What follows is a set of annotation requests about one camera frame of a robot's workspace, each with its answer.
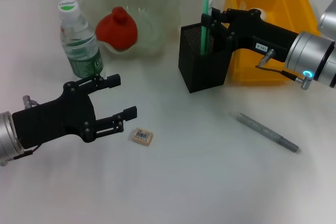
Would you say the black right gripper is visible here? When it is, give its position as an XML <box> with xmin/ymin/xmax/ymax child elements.
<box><xmin>201</xmin><ymin>7</ymin><xmax>300</xmax><ymax>64</ymax></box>

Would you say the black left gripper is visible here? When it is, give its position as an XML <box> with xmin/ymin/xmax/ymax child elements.
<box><xmin>11</xmin><ymin>73</ymin><xmax>138</xmax><ymax>150</ymax></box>

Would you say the green utility knife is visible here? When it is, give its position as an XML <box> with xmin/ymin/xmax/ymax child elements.
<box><xmin>200</xmin><ymin>0</ymin><xmax>214</xmax><ymax>57</ymax></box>

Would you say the beige eraser with barcode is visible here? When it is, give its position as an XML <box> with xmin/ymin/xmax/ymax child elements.
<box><xmin>130</xmin><ymin>127</ymin><xmax>154</xmax><ymax>146</ymax></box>

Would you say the clear green-label water bottle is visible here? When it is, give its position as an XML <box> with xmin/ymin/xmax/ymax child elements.
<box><xmin>58</xmin><ymin>0</ymin><xmax>105</xmax><ymax>79</ymax></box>

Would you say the orange fruit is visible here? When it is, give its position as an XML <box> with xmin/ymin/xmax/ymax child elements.
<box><xmin>95</xmin><ymin>6</ymin><xmax>139</xmax><ymax>50</ymax></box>

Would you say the black mesh pen holder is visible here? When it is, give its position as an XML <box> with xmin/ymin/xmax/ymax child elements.
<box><xmin>178</xmin><ymin>23</ymin><xmax>235</xmax><ymax>93</ymax></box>

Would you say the pale green glass fruit bowl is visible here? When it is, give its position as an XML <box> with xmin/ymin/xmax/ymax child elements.
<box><xmin>82</xmin><ymin>0</ymin><xmax>182</xmax><ymax>58</ymax></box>

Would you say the grey pen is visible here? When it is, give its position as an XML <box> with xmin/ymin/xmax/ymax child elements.
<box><xmin>235</xmin><ymin>112</ymin><xmax>300</xmax><ymax>153</ymax></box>

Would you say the right gripper cable with plugs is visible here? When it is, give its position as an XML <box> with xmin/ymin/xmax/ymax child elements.
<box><xmin>255</xmin><ymin>48</ymin><xmax>314</xmax><ymax>91</ymax></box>

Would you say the gripper cable with plugs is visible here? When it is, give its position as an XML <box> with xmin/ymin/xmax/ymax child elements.
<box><xmin>255</xmin><ymin>48</ymin><xmax>314</xmax><ymax>91</ymax></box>
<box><xmin>0</xmin><ymin>95</ymin><xmax>40</xmax><ymax>167</ymax></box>

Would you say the left gripper cable with plugs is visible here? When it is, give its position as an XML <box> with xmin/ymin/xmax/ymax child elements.
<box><xmin>0</xmin><ymin>95</ymin><xmax>40</xmax><ymax>167</ymax></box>

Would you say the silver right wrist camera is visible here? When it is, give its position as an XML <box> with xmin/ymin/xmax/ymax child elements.
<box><xmin>317</xmin><ymin>0</ymin><xmax>336</xmax><ymax>36</ymax></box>

